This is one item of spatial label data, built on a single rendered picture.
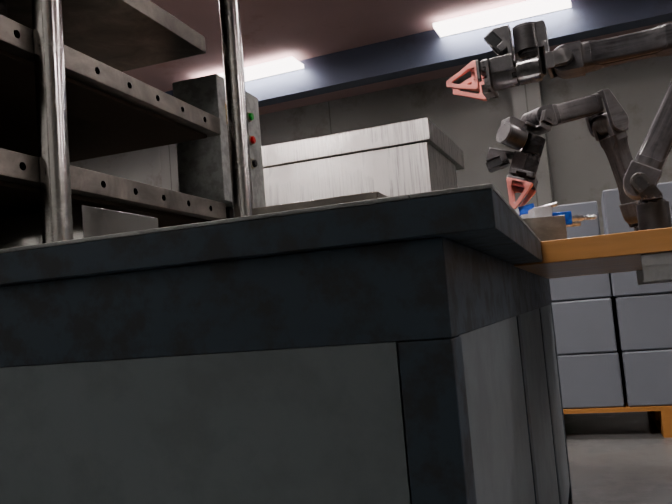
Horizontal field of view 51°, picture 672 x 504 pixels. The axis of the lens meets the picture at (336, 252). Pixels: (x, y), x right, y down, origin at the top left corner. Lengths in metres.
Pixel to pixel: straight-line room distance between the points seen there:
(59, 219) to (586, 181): 7.10
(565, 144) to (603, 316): 4.71
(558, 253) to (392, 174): 3.55
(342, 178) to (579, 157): 3.83
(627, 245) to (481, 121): 7.14
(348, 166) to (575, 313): 1.99
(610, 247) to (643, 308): 2.40
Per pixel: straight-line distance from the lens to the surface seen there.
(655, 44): 1.64
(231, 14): 2.20
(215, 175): 2.22
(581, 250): 1.29
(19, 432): 0.87
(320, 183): 4.96
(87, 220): 1.52
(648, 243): 1.29
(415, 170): 4.75
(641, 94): 8.27
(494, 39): 1.68
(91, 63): 1.65
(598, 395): 3.70
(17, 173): 1.41
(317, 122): 9.02
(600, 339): 3.67
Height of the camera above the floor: 0.70
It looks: 5 degrees up
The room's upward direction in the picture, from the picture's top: 5 degrees counter-clockwise
